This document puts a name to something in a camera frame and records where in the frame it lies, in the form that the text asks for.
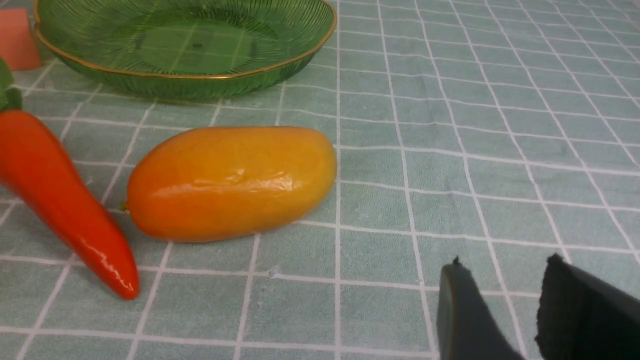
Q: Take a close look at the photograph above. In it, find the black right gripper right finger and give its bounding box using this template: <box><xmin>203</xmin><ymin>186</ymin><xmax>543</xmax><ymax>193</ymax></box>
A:
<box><xmin>534</xmin><ymin>253</ymin><xmax>640</xmax><ymax>360</ymax></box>

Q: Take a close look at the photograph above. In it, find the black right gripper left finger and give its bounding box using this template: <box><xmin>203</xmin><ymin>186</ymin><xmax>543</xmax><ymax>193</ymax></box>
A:
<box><xmin>436</xmin><ymin>257</ymin><xmax>523</xmax><ymax>360</ymax></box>

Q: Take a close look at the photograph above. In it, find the orange yellow mango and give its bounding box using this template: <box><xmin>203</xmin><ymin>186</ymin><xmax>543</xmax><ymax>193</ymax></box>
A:
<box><xmin>122</xmin><ymin>126</ymin><xmax>338</xmax><ymax>243</ymax></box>

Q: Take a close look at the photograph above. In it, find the orange carrot with leaves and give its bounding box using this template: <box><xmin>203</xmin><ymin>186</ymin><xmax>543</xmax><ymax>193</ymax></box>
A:
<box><xmin>0</xmin><ymin>60</ymin><xmax>140</xmax><ymax>300</ymax></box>

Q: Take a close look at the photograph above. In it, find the green checkered tablecloth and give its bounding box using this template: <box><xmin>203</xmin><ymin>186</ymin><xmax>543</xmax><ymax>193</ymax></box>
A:
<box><xmin>0</xmin><ymin>0</ymin><xmax>640</xmax><ymax>360</ymax></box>

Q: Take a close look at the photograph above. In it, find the green glass plate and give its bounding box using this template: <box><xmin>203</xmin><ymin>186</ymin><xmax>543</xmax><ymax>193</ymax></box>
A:
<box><xmin>32</xmin><ymin>0</ymin><xmax>338</xmax><ymax>101</ymax></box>

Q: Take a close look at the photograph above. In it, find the salmon pink foam cube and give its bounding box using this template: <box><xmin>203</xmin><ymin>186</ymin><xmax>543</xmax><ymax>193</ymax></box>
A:
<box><xmin>0</xmin><ymin>7</ymin><xmax>42</xmax><ymax>71</ymax></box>

